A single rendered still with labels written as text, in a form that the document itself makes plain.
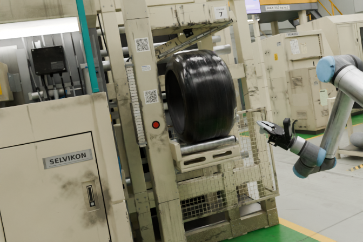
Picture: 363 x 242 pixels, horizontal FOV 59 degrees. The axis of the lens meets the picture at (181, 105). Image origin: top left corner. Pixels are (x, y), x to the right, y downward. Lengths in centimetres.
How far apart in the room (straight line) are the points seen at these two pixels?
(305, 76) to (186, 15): 436
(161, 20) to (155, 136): 77
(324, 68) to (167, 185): 102
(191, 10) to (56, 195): 151
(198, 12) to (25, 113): 144
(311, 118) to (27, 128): 568
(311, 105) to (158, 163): 476
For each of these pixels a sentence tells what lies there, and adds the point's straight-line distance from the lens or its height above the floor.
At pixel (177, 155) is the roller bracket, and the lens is 174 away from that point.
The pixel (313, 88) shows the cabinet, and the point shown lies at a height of 84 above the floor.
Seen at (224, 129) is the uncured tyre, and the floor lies 97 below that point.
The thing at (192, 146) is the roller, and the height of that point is 91.
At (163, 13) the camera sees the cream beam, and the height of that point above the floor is 173.
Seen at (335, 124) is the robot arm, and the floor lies 93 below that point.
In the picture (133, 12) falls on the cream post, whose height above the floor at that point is 169.
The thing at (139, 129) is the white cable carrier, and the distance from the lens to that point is 181.
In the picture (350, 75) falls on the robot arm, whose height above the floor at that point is 118.
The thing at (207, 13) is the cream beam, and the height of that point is 171.
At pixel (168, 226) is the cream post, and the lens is 195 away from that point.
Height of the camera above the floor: 124
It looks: 3 degrees down
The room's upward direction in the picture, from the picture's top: 9 degrees counter-clockwise
